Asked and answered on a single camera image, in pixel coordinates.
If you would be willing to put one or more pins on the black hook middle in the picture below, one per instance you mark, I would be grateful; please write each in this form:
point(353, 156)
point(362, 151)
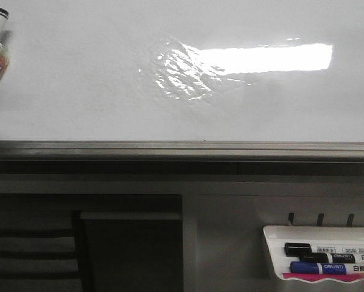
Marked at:
point(320, 219)

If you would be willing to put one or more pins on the white whiteboard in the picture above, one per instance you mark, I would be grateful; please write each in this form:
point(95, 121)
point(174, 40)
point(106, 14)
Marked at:
point(184, 70)

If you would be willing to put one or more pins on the black hook left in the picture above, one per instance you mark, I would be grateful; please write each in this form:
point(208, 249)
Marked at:
point(291, 216)

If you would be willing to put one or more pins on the black capped marker middle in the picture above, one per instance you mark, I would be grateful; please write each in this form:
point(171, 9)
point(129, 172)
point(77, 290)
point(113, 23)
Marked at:
point(332, 258)

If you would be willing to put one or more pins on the blue capped marker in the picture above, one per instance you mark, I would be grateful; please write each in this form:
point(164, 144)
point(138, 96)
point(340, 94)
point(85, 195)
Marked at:
point(327, 268)

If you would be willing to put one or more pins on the dark cabinet panel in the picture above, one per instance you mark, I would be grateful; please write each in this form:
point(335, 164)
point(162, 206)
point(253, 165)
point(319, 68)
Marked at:
point(135, 251)

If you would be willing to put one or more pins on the black capped marker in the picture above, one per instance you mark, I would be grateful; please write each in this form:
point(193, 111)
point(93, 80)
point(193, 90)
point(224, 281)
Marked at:
point(297, 249)
point(332, 258)

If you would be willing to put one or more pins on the white marker tray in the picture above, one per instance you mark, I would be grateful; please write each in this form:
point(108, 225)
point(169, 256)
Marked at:
point(279, 264)

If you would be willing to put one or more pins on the black hook right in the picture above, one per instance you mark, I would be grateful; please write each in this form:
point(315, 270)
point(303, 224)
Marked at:
point(350, 220)

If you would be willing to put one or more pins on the black hook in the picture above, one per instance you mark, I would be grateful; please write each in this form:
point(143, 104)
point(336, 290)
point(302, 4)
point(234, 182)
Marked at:
point(320, 219)
point(291, 216)
point(350, 220)

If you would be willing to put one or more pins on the black capped marker top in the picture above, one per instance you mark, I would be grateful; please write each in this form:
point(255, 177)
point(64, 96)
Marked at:
point(297, 249)

